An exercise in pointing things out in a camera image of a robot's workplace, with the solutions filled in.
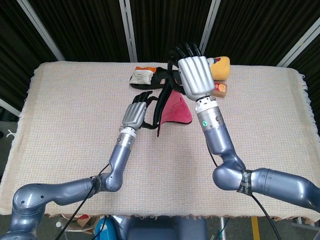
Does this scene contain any black velcro cable strap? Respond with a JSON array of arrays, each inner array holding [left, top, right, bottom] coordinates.
[[236, 169, 255, 196], [89, 174, 104, 195]]

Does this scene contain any brown cardboard box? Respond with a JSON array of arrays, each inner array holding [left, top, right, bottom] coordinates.
[[62, 213, 97, 236]]

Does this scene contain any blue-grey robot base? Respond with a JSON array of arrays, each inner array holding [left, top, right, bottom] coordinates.
[[109, 214, 208, 240]]

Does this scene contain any white metal table leg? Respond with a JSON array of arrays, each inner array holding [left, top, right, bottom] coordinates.
[[219, 216, 227, 240]]

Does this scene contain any grey metal frame post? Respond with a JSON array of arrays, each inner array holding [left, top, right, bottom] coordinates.
[[0, 98, 21, 117], [16, 0, 66, 62], [276, 18, 320, 68], [198, 0, 222, 60], [118, 0, 138, 63]]

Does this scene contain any brown juice bottle red label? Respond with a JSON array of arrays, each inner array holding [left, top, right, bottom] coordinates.
[[213, 82, 229, 97]]

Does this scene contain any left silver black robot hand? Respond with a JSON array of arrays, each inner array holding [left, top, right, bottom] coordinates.
[[121, 91, 160, 131]]

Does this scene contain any beige waffle weave tablecloth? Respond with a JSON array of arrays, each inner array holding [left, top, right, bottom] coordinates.
[[0, 61, 320, 223]]

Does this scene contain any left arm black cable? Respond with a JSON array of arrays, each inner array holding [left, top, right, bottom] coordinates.
[[53, 162, 111, 240]]

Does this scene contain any white crumpled snack packet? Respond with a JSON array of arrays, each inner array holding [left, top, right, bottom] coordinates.
[[129, 66, 157, 86]]

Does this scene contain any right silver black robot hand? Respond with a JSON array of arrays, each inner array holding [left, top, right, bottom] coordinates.
[[167, 42, 216, 101]]

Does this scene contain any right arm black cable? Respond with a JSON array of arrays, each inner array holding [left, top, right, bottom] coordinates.
[[206, 142, 285, 240]]

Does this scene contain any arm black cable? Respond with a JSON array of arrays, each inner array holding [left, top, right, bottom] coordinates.
[[53, 162, 111, 240], [206, 142, 285, 240]]

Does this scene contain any blue bag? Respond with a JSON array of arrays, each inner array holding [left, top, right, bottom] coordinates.
[[94, 217, 116, 240]]

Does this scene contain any dark pleated curtain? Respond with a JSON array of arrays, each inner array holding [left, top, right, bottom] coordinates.
[[0, 0, 320, 118]]

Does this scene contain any yellow plush toy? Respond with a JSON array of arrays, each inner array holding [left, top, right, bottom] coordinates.
[[208, 56, 231, 81]]

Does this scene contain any pink towel with black trim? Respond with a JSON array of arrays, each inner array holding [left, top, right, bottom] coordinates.
[[149, 58, 194, 138]]

